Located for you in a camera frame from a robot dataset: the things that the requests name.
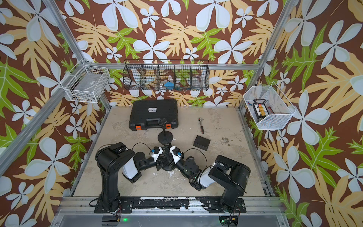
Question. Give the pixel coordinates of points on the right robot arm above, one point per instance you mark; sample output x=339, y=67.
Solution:
x=231, y=175

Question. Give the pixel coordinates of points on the red handled ratchet wrench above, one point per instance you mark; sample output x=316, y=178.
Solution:
x=201, y=126

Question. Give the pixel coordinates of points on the black wire basket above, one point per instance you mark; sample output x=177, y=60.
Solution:
x=152, y=75

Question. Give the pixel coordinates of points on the black phone holder plate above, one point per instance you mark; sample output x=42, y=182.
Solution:
x=201, y=142

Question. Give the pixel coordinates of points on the screw box in basket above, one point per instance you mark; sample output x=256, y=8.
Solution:
x=260, y=108

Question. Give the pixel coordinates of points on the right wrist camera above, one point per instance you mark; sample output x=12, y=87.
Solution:
x=176, y=154

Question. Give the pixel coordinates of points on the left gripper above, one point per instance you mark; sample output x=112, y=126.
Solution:
x=159, y=163

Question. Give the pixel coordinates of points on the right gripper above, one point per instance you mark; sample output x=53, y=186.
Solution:
x=173, y=164

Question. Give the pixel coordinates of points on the white wire basket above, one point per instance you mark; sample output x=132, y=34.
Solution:
x=279, y=106
x=86, y=82

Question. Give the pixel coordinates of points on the black plastic tool case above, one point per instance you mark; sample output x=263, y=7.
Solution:
x=147, y=114

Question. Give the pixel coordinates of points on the black round base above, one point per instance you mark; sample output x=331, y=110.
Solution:
x=168, y=166
x=165, y=137

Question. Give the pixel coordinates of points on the white wire basket right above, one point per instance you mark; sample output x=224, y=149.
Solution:
x=279, y=106

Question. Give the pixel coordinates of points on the white wire basket left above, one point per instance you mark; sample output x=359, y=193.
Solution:
x=86, y=82

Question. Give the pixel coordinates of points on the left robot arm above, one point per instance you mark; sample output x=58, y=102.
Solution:
x=115, y=158

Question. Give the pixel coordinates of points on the blue object in basket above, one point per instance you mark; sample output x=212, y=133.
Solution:
x=169, y=85

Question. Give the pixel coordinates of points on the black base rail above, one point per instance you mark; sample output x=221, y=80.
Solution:
x=170, y=203

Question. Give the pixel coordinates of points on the black stand pole with clip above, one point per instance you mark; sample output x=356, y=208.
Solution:
x=162, y=122

